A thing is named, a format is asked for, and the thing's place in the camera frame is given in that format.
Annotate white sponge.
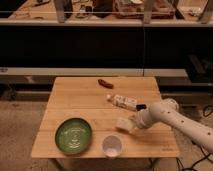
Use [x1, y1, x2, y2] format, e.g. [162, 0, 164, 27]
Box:
[116, 117, 134, 132]

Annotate white ceramic cup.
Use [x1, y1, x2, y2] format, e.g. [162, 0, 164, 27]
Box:
[102, 135, 122, 158]

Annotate long shelf bench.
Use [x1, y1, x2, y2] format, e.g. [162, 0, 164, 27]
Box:
[0, 0, 213, 76]

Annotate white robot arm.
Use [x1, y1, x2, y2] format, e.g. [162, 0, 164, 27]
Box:
[130, 98, 213, 154]

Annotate black cable on floor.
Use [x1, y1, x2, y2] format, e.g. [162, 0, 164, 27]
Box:
[175, 145, 213, 171]

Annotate red sausage toy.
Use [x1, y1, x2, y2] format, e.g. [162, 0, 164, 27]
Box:
[98, 79, 114, 89]

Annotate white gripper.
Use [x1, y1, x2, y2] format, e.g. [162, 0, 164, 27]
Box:
[129, 112, 148, 134]

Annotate green plate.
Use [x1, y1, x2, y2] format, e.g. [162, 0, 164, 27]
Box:
[55, 118, 92, 155]

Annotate black rectangular phone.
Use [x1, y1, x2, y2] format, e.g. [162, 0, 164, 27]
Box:
[136, 104, 147, 111]

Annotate wooden table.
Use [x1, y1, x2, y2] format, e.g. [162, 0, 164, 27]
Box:
[31, 77, 179, 159]

